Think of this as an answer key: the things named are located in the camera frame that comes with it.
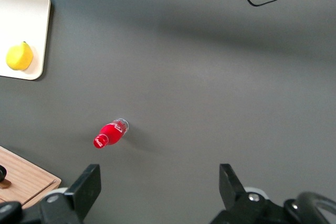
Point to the wooden drawer cabinet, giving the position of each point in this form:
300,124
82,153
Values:
26,179

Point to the red cola bottle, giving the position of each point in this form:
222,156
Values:
111,132

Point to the cream plastic tray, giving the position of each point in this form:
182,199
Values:
23,19

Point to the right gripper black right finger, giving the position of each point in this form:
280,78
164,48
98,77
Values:
231,187

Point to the yellow lemon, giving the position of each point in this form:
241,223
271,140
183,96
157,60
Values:
19,56

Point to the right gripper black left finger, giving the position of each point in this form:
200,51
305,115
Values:
85,190

